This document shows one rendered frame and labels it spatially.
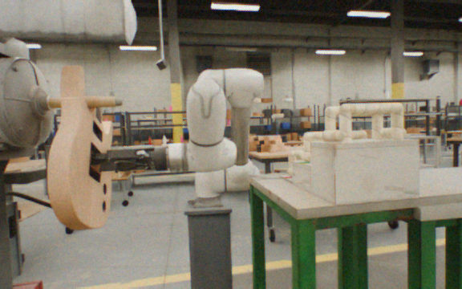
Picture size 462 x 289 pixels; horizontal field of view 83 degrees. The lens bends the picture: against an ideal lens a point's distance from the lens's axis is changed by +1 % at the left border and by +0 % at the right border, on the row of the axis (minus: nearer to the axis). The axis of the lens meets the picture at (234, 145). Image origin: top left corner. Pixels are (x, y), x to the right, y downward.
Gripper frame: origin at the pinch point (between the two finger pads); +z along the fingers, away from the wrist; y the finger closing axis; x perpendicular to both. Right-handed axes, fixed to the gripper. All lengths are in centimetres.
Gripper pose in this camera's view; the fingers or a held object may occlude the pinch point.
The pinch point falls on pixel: (97, 163)
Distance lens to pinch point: 86.7
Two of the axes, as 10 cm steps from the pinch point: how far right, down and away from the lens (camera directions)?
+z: -9.8, 0.6, -1.8
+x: -1.2, -9.3, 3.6
